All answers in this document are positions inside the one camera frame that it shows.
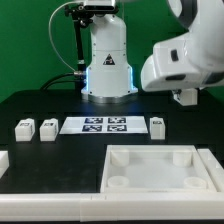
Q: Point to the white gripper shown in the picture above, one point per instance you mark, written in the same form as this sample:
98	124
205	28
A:
169	69

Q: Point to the white square tabletop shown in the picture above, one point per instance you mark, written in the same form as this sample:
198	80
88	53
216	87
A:
154	168

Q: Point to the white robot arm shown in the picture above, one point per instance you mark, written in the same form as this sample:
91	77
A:
110	77

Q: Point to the white right fence bar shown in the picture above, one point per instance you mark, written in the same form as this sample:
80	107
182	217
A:
213	167

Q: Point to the white fence bar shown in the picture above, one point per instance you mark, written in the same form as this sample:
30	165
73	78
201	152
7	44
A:
213	167
4	162
112	206

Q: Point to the white marker sheet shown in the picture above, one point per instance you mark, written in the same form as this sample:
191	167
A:
104	125

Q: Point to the white front fence bar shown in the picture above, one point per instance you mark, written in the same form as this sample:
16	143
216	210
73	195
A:
112	206

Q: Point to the white left fence bar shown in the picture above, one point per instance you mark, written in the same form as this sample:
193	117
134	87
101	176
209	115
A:
4	162

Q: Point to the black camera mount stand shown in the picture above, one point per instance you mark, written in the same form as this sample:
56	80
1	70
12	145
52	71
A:
81	19

